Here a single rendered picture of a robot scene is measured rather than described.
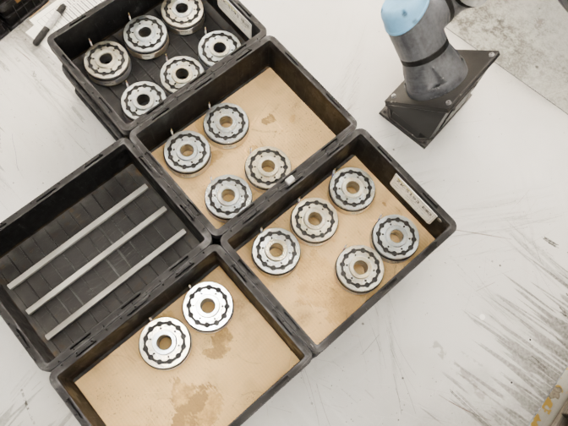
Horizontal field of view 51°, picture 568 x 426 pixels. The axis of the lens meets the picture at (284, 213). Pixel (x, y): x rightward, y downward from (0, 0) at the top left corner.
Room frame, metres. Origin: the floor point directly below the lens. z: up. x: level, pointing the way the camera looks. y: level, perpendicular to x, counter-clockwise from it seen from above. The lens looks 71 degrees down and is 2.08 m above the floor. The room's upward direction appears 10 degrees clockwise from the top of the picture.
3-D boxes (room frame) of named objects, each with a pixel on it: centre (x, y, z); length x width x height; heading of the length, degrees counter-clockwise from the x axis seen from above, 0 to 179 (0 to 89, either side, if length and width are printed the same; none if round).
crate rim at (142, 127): (0.56, 0.11, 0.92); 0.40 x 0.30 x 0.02; 140
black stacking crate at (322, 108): (0.56, 0.11, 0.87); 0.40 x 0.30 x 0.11; 140
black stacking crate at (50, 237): (0.25, 0.37, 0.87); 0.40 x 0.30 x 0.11; 140
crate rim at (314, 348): (0.37, -0.12, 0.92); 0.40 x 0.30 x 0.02; 140
